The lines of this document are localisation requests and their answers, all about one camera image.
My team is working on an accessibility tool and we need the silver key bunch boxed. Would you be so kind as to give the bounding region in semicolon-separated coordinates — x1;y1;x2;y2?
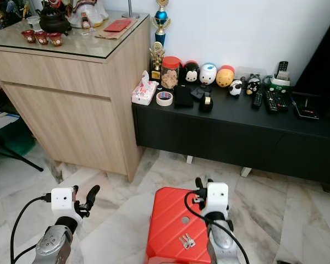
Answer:
178;232;196;250

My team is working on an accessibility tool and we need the red plastic stool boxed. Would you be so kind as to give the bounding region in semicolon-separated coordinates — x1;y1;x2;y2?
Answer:
145;186;222;264

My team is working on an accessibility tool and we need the black low TV console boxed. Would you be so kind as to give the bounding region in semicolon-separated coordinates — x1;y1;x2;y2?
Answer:
131;85;330;186

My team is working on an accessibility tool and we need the black tripod stand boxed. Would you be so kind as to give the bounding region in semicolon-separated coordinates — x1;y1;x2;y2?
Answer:
0;131;45;233

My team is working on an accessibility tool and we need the green floor item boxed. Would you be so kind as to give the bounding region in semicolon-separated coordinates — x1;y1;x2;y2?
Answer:
0;118;37;158

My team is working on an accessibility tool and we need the black tape dispenser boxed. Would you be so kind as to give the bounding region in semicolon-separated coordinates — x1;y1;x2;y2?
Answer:
199;91;215;114

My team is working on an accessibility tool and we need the black wallet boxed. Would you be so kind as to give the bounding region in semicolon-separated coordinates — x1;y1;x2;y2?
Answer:
173;85;195;109

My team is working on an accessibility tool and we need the light wooden cabinet glass top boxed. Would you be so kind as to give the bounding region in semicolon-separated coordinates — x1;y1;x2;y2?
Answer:
0;12;151;183

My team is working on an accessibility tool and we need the small black box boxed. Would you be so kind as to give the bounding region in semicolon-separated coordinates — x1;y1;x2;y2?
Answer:
190;86;206;100

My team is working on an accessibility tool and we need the white tape roll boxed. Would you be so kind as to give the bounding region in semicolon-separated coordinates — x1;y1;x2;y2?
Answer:
155;91;174;107

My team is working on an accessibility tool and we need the slim black remote control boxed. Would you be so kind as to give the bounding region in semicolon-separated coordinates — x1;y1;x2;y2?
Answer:
252;90;264;108

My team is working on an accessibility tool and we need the small white animal figure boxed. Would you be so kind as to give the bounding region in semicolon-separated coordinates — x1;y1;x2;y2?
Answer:
228;79;243;97

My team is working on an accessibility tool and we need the pink tissue box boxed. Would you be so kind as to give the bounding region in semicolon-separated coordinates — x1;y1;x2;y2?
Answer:
131;71;158;106

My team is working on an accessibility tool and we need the wide black remote control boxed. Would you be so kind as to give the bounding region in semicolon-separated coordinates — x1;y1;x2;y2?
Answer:
265;89;289;114

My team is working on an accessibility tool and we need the yellow bear plush toy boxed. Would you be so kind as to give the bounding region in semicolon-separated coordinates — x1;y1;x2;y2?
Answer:
215;64;236;89

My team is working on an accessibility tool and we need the small black animal figure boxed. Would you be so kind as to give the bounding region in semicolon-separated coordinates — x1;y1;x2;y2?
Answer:
244;75;261;96

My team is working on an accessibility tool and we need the white round plush toy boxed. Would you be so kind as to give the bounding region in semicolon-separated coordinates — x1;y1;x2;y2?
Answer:
197;62;218;86

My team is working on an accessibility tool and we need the black mouse plush toy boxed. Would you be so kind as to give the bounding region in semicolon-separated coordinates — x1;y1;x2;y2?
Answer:
180;60;200;85

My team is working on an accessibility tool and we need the clear jar red lid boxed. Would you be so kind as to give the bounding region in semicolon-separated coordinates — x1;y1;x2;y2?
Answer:
160;56;182;91

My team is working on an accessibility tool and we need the flat black tray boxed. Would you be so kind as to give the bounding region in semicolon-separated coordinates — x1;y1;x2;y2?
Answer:
291;92;323;120

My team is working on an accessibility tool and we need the small gold trophy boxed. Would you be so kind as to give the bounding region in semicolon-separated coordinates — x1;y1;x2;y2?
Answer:
148;41;166;83

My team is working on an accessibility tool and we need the small red tea cup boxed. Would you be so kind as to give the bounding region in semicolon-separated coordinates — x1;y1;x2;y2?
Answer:
21;29;36;44
35;30;50;46
49;32;64;47

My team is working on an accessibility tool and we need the black television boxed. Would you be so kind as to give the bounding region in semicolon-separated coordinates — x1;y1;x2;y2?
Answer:
294;32;330;101

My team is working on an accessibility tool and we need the blue and gold trophy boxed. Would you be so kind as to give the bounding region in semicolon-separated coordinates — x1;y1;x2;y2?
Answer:
152;0;172;48

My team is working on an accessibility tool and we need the red envelope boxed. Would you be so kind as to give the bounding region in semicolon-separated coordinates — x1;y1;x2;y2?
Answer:
103;18;133;33

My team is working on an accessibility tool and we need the black iron teapot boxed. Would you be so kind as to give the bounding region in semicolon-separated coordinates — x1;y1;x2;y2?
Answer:
38;2;74;37

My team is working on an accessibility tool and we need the clear glass cup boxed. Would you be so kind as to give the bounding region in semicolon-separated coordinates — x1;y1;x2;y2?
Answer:
25;16;41;28

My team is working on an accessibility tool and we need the white porcelain figurine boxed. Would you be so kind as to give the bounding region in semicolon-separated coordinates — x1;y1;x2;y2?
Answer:
67;0;109;30

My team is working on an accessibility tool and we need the silver lamp pole base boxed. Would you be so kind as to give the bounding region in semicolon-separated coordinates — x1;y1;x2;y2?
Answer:
120;0;140;19

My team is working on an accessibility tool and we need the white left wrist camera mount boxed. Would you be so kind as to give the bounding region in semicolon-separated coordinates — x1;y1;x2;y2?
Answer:
50;188;76;216

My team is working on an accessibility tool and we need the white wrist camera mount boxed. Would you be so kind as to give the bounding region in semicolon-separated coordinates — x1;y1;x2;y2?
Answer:
206;182;230;216
50;188;76;216

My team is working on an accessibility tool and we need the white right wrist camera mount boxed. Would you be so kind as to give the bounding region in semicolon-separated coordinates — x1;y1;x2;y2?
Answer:
206;182;230;216

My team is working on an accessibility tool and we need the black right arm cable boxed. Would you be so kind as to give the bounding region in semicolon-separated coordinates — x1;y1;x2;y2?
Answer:
184;191;251;264

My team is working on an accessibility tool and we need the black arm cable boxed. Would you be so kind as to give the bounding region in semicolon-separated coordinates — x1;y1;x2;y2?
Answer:
9;193;53;264
184;191;251;264

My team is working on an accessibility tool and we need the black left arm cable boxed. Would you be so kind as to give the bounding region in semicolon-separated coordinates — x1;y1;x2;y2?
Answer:
9;193;53;264

